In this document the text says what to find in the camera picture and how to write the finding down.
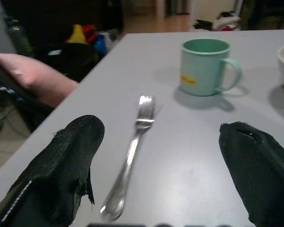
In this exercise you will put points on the black cabinet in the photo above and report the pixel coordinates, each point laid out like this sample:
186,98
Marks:
61,14

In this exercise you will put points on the silver metal fork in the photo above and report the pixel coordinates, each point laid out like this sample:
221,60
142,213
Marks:
130,153

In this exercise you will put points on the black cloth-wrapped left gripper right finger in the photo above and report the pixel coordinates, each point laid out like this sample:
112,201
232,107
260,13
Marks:
258,170

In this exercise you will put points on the mint green mug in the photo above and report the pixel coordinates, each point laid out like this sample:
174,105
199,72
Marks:
198,68

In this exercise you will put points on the dark metal water bottle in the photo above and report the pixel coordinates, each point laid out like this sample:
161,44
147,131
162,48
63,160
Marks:
19,37

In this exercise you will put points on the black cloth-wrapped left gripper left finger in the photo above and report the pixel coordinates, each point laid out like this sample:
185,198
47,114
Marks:
61,170

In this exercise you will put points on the red toy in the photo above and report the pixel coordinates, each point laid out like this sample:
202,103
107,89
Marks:
88,29

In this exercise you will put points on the pile of black white clothes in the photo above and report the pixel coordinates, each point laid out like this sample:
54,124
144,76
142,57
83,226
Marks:
224,22

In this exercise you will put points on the blue toy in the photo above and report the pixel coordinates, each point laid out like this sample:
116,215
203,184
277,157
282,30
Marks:
100,43

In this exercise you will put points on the pink cushion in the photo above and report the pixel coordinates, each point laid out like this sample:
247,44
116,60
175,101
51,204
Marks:
38,75

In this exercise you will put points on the black bag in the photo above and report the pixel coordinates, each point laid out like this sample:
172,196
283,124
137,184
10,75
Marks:
68,61

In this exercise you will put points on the yellow toy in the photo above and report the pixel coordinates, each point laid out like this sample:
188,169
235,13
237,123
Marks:
77,35

